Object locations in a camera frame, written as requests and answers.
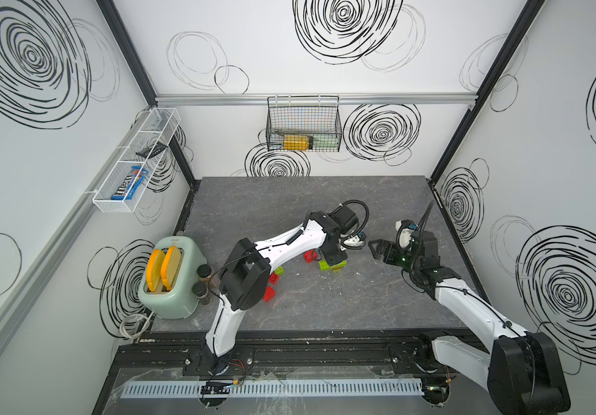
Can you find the small red lego brick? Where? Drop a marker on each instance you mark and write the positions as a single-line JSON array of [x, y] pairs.
[[273, 278]]

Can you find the aluminium wall rail back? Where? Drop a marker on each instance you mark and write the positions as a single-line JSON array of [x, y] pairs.
[[215, 100]]

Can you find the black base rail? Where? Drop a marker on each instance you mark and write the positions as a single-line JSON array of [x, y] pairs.
[[402, 352]]

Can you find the lime green long lego brick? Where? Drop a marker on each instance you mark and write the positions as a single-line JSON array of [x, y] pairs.
[[336, 268]]

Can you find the black corner frame post right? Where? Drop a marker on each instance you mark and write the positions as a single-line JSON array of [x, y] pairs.
[[517, 34]]

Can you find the yellow toast slice right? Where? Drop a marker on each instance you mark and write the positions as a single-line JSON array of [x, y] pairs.
[[171, 267]]

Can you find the yellow toast slice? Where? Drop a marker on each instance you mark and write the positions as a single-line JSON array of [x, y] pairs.
[[153, 271], [171, 267]]

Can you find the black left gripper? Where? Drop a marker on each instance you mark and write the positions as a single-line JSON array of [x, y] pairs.
[[340, 257]]

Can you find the black wire wall basket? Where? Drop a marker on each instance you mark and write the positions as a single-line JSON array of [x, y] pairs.
[[306, 119]]

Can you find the blue candy packet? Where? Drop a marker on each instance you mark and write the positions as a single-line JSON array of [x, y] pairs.
[[126, 190]]

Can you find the black corner frame post left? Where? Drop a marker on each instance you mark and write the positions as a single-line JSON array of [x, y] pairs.
[[131, 57]]

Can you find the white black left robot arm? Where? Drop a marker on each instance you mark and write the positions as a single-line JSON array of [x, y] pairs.
[[245, 275]]

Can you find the green item in basket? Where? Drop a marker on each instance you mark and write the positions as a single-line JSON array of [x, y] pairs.
[[326, 142]]

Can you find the yellow toast slice left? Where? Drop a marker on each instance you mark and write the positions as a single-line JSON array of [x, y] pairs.
[[153, 271]]

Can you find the red lego brick front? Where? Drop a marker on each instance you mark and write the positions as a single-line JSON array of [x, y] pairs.
[[269, 294]]

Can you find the black corner frame post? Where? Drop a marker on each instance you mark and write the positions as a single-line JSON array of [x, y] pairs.
[[131, 57], [517, 34]]

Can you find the white slotted cable duct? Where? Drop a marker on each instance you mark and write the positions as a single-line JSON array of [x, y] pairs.
[[192, 389]]

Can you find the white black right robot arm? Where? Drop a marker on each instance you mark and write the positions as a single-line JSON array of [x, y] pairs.
[[520, 370]]

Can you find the black remote control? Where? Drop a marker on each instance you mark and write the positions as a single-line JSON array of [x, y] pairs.
[[151, 151]]

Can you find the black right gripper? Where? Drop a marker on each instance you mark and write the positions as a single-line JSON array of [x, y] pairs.
[[393, 246]]

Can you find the white wire shelf basket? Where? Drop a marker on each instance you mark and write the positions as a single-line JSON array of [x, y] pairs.
[[156, 124]]

